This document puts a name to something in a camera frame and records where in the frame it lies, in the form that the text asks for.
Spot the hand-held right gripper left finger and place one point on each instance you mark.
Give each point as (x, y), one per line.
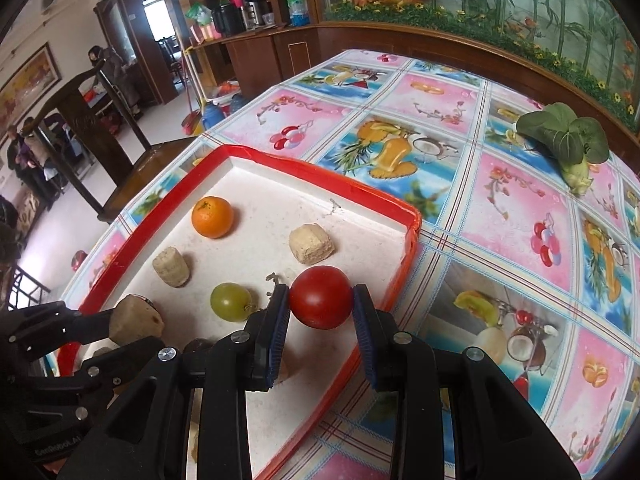
(277, 332)

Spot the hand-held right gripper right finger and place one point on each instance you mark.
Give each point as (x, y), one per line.
(365, 342)

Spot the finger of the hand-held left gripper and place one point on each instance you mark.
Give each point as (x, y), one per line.
(60, 325)
(115, 360)

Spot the red tomato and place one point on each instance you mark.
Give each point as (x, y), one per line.
(320, 297)

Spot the green grape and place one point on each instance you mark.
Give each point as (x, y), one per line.
(229, 301)

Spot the red and white tray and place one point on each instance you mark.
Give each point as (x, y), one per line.
(280, 200)

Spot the orange tangerine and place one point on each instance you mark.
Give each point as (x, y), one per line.
(212, 216)

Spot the printed plastic tablecloth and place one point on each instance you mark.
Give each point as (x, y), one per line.
(500, 220)

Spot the dark wooden chair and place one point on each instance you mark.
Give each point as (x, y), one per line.
(145, 160)

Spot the blue plastic container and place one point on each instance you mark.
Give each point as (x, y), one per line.
(212, 112)

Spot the broom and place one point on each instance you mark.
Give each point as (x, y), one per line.
(192, 105)

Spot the green bok choy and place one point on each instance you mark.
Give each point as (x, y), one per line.
(560, 135)

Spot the green and pink packet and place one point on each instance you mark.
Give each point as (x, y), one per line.
(202, 22)

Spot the black thermos jug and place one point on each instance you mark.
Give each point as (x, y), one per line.
(250, 5)

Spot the green plastic bottle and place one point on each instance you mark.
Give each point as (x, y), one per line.
(297, 2)

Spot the glass partition with flowers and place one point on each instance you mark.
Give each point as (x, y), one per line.
(500, 5)

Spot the framed wall painting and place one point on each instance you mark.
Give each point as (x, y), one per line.
(25, 80)

